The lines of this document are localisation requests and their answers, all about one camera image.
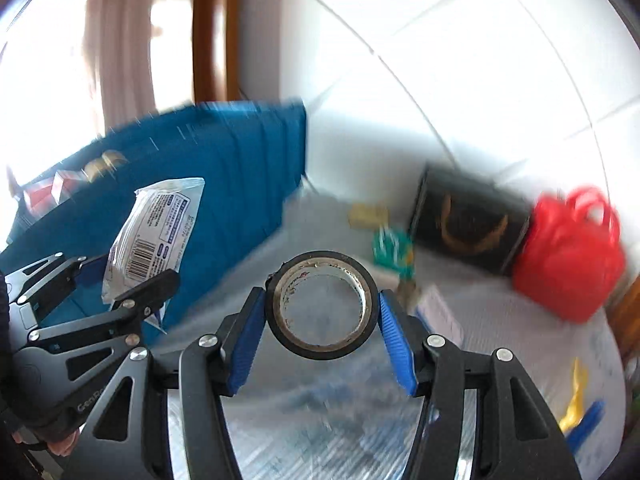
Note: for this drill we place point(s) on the white plastic packet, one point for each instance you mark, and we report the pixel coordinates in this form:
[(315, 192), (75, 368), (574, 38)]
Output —
[(150, 230)]

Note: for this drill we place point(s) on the beige curtain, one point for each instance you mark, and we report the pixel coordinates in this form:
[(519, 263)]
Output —
[(122, 45)]

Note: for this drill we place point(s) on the green plastic clip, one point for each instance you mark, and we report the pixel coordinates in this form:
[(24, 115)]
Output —
[(392, 252)]

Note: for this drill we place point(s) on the black gift box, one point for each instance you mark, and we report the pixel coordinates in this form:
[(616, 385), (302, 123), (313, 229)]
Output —
[(465, 220)]

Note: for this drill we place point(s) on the wooden wall frame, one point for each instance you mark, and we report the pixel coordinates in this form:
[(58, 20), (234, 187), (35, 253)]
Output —
[(627, 310), (217, 30)]

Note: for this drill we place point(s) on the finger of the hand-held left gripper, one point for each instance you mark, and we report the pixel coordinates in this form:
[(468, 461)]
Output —
[(45, 272), (145, 287)]

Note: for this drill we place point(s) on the person's left hand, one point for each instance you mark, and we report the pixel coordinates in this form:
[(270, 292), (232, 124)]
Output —
[(60, 444)]

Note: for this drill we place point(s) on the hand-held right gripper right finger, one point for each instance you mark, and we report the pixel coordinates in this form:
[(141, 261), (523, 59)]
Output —
[(397, 340)]

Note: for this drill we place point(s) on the blue plastic crate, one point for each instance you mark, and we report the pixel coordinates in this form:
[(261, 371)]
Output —
[(225, 170)]

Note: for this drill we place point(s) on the black tape roll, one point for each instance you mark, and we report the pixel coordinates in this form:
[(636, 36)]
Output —
[(280, 320)]

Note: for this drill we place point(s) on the yellow sticky note pad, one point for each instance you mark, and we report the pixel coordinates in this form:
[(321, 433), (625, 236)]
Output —
[(367, 215)]

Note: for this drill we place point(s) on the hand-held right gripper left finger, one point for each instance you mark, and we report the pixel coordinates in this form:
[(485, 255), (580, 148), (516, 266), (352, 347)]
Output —
[(245, 340)]

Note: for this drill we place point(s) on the red bear suitcase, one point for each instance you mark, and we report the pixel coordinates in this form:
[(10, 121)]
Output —
[(570, 265)]

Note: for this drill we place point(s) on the green yellow plush toy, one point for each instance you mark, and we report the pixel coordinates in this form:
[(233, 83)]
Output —
[(575, 395)]

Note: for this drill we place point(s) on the white blue medicine box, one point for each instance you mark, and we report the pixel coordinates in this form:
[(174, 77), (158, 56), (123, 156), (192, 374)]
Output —
[(440, 312)]

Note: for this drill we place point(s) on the window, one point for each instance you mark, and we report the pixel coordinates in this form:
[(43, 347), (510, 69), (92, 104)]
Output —
[(45, 85)]

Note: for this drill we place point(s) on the brown plush toy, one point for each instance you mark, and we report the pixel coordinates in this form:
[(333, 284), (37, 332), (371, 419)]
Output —
[(105, 162)]

